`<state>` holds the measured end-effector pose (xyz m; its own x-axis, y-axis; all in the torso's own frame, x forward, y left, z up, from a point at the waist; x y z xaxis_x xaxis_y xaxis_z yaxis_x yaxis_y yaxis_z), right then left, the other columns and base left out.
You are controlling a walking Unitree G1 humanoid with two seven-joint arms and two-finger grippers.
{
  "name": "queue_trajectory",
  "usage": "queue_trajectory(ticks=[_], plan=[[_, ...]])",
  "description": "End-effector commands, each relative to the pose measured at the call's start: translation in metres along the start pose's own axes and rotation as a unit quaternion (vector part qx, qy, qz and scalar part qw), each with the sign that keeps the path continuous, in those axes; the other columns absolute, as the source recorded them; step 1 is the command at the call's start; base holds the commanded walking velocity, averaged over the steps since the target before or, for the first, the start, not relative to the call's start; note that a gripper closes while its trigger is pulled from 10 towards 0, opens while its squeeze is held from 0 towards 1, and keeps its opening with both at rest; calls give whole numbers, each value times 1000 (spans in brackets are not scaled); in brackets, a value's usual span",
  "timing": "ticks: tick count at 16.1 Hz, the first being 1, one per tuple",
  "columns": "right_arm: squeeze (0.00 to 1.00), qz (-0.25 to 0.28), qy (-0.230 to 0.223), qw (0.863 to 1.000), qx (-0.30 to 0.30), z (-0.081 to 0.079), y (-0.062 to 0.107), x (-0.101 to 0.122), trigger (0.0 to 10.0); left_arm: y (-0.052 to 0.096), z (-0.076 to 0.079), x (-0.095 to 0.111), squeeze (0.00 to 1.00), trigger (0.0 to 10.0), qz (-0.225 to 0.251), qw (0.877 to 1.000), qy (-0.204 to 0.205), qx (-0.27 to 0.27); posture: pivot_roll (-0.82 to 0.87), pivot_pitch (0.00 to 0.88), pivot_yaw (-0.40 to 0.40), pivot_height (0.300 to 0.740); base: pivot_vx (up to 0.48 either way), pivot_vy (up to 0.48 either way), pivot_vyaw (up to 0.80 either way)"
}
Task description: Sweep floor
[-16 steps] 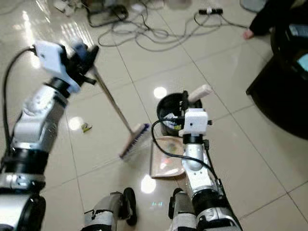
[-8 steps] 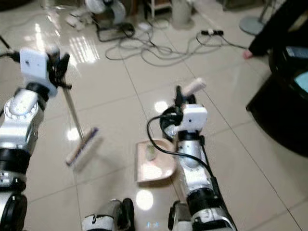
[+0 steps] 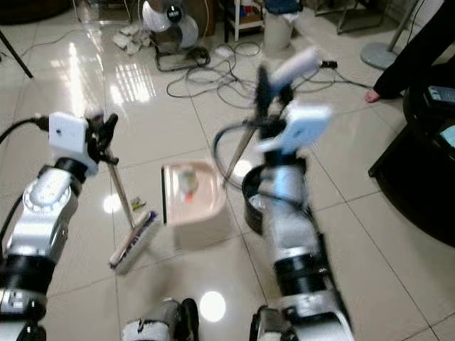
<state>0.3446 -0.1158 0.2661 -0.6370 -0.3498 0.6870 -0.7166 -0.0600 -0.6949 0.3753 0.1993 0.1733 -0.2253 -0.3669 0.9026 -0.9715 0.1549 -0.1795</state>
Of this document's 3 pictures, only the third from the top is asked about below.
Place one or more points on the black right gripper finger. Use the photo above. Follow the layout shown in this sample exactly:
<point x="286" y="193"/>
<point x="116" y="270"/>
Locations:
<point x="264" y="91"/>

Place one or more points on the small hand broom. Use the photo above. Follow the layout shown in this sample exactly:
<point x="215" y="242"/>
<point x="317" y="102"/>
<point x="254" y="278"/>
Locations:
<point x="135" y="245"/>

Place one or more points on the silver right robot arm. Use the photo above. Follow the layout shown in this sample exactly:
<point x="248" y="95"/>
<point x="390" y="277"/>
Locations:
<point x="291" y="234"/>

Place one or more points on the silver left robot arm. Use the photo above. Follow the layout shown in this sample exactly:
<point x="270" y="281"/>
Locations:
<point x="35" y="213"/>

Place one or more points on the floor fan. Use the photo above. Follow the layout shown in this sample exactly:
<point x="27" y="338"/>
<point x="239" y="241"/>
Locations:
<point x="170" y="25"/>

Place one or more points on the small scrap of litter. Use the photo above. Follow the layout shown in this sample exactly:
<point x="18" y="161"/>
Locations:
<point x="137" y="205"/>

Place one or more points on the white power strip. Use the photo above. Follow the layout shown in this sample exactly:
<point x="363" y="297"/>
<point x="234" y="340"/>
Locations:
<point x="224" y="51"/>

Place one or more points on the white plastic bucket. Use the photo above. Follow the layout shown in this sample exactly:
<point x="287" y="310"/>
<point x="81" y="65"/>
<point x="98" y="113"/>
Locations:
<point x="281" y="28"/>

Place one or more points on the white shelf rack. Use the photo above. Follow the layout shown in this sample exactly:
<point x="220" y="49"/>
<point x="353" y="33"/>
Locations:
<point x="243" y="18"/>

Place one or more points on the crumpled litter on dustpan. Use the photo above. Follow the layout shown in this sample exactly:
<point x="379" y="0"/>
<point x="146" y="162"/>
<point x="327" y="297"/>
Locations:
<point x="190" y="183"/>

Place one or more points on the black round waste bin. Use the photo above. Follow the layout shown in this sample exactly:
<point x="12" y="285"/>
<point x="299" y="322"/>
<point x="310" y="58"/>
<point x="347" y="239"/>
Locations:
<point x="252" y="217"/>

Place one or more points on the pile of white rags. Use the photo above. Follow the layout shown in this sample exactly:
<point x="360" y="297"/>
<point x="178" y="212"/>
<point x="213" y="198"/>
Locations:
<point x="134" y="39"/>

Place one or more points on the black slanted stand leg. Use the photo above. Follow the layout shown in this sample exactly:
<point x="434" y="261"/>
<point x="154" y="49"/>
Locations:
<point x="18" y="57"/>

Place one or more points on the round grey stand base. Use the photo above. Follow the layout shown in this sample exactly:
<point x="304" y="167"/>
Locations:
<point x="380" y="55"/>

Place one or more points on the dark round table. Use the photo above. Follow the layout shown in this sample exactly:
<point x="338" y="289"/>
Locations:
<point x="35" y="7"/>

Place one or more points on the person's leg in black trousers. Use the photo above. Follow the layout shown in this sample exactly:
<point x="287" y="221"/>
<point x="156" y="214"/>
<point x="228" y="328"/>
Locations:
<point x="419" y="57"/>

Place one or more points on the black furniture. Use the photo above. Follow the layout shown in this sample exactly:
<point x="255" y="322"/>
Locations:
<point x="419" y="192"/>

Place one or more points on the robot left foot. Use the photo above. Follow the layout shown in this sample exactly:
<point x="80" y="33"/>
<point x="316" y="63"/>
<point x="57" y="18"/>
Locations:
<point x="160" y="323"/>

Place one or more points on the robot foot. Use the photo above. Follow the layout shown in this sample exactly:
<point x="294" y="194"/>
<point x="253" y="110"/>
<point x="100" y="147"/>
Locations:
<point x="160" y="323"/>
<point x="270" y="327"/>

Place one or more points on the phone with lit screen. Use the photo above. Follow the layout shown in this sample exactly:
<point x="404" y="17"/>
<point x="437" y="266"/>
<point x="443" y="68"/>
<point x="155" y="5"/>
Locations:
<point x="442" y="94"/>

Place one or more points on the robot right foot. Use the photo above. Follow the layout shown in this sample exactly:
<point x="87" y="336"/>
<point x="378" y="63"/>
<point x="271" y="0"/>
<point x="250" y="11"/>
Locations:
<point x="270" y="327"/>

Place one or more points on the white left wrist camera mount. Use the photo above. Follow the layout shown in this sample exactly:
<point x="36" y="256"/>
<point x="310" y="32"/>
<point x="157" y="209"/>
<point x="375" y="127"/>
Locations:
<point x="70" y="136"/>

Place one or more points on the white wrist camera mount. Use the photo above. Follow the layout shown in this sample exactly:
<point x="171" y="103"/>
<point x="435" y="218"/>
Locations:
<point x="302" y="126"/>
<point x="70" y="136"/>

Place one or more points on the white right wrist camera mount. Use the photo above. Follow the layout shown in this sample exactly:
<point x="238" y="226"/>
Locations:
<point x="302" y="126"/>

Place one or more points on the grey metal frame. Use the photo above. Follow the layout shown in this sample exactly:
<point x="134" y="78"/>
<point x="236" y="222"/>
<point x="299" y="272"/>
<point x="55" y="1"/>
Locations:
<point x="348" y="14"/>

